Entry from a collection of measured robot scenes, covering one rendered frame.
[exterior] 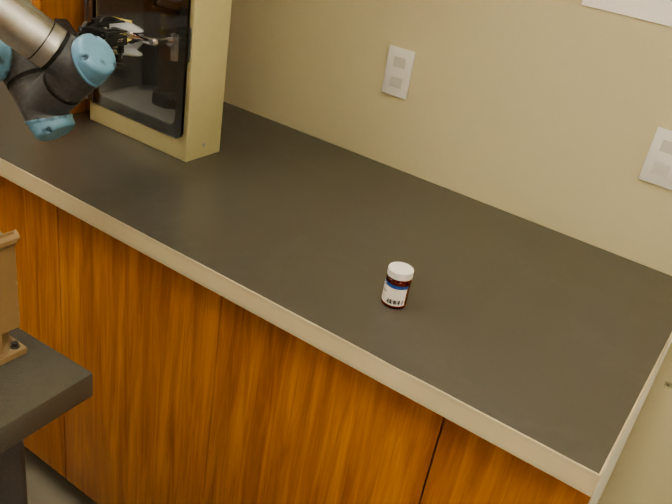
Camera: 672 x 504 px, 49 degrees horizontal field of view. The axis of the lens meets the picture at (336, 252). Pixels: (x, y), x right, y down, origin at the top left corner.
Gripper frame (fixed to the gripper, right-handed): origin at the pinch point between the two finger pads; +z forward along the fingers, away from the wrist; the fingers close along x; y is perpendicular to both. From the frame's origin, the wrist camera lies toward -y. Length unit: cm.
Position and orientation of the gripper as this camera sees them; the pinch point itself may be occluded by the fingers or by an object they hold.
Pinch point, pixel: (135, 36)
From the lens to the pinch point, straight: 164.0
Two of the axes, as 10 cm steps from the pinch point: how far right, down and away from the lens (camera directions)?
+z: 5.5, -3.2, 7.7
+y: 8.2, 3.6, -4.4
